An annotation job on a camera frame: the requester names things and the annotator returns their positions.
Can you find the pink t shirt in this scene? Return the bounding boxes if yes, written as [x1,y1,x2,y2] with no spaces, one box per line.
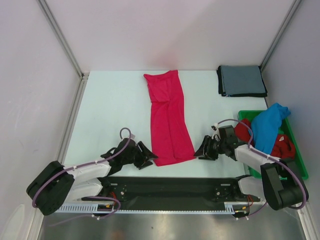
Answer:
[143,70,195,167]

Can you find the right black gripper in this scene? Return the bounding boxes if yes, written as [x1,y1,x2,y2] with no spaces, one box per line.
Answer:
[193,134,227,161]

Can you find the aluminium frame post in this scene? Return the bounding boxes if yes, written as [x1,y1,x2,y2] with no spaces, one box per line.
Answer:
[36,0,84,79]
[260,0,304,72]

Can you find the white cable duct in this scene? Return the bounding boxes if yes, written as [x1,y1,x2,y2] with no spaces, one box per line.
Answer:
[57,201,254,215]

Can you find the left aluminium frame post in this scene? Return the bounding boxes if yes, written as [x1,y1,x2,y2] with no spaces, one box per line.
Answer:
[36,0,84,79]

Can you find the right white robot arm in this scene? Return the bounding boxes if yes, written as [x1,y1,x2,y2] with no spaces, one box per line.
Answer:
[194,125,309,211]

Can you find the dark red t shirt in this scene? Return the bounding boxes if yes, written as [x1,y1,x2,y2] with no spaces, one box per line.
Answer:
[234,123,296,159]

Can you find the folded black t shirt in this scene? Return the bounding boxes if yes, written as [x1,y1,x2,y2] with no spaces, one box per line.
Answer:
[216,65,268,98]

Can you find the folded grey t shirt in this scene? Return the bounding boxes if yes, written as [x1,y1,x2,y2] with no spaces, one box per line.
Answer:
[220,65,266,95]

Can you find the blue t shirt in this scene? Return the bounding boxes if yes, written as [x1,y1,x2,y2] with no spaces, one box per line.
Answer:
[251,102,291,155]

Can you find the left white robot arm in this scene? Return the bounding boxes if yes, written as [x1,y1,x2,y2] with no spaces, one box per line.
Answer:
[26,138,158,216]

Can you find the green plastic bin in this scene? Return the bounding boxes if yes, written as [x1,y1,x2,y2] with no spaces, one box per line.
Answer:
[238,110,309,180]

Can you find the right aluminium frame post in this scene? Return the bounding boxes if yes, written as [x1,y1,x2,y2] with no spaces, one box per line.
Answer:
[260,0,304,72]

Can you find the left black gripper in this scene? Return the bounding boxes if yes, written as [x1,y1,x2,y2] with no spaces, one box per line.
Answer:
[122,141,158,170]

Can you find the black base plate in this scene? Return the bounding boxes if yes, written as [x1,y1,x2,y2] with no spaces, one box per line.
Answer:
[81,174,266,211]

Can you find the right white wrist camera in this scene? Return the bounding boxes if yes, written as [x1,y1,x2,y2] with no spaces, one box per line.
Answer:
[211,123,220,133]

